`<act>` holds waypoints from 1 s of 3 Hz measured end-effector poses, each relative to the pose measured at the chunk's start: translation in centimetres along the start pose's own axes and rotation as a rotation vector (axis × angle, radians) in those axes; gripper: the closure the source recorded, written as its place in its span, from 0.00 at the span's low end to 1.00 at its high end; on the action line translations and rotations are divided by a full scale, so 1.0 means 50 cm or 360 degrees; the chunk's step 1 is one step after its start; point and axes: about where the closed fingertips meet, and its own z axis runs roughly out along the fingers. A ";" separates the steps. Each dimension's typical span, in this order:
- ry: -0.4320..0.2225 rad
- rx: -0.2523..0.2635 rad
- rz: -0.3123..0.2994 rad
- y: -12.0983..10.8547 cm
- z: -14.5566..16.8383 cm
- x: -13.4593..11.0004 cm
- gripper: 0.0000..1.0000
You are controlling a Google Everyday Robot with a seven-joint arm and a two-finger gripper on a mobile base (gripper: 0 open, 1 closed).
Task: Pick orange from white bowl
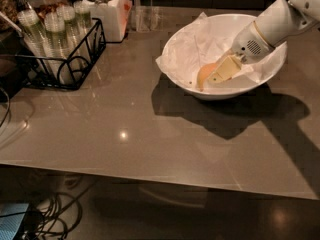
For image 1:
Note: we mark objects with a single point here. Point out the white paper liner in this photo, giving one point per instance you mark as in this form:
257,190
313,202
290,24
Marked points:
196,44

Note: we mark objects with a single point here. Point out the white bowl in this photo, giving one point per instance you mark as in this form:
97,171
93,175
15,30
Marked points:
186,50

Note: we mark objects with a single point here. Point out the clear acrylic holder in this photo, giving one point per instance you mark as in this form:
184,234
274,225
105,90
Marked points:
148,18

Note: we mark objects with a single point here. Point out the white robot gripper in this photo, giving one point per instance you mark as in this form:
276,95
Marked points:
247,44

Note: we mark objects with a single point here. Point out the blue box on floor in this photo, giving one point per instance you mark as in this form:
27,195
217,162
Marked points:
11,220

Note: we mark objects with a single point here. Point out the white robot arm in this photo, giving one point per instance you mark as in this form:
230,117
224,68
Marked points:
284,18

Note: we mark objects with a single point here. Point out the white lidded canister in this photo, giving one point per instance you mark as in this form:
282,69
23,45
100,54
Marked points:
114,15

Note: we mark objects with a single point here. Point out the clear plastic cup stack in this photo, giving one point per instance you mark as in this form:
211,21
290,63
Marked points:
67,13
83,18
57,49
35,38

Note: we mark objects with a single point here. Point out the black wire rack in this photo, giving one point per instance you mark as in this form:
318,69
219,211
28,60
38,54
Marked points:
32,68

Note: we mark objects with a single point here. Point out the orange fruit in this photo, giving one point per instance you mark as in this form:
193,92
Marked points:
204,73

